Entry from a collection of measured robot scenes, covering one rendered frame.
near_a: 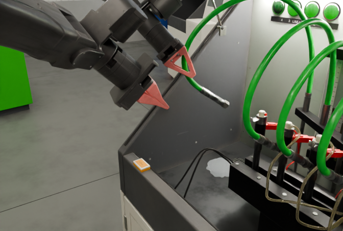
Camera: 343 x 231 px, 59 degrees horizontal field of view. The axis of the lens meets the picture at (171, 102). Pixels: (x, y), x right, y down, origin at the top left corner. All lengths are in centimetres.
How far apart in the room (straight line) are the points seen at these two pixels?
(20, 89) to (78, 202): 191
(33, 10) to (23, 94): 356
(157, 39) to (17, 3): 46
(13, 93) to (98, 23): 343
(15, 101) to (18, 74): 32
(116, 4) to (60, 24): 11
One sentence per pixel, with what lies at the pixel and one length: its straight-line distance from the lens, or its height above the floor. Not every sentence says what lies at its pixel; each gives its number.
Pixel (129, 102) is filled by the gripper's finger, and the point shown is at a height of 127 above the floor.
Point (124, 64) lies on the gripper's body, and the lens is 52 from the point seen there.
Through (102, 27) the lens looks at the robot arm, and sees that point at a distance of 48.
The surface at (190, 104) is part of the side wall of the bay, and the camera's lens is 107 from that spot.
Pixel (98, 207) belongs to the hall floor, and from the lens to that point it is 229.
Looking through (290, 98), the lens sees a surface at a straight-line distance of 59.
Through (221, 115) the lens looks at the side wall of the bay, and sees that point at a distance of 119.
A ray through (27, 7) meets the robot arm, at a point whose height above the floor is 144.
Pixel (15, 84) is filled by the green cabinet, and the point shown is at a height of 35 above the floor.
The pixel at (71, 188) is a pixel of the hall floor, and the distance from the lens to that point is 250.
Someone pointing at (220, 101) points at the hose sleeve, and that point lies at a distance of 84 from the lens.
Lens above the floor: 147
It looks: 22 degrees down
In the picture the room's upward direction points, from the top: straight up
